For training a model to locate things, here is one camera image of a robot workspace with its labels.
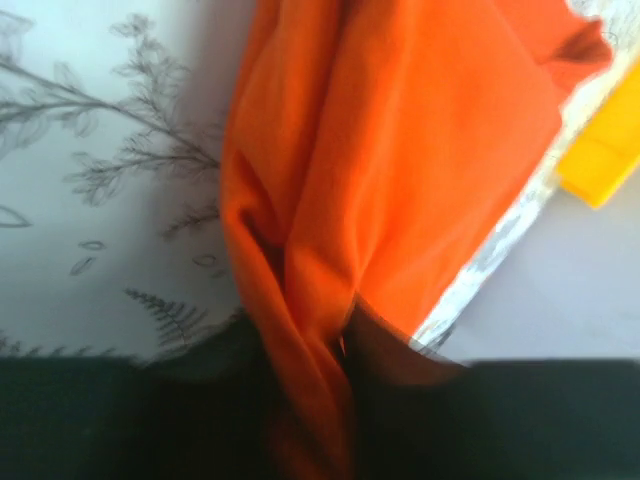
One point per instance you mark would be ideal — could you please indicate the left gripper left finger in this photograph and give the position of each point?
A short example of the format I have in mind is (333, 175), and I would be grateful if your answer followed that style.
(215, 412)

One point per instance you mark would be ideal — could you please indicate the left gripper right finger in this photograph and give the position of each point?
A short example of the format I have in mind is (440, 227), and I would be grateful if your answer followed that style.
(419, 417)

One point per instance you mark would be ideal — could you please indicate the orange t-shirt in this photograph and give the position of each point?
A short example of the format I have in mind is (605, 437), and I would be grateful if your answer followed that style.
(371, 148)

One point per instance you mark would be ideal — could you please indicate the floral patterned table mat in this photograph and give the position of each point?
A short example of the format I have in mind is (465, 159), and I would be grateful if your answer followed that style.
(113, 121)

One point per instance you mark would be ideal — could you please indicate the yellow plastic bin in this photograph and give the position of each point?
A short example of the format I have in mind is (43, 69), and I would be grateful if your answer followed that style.
(606, 152)

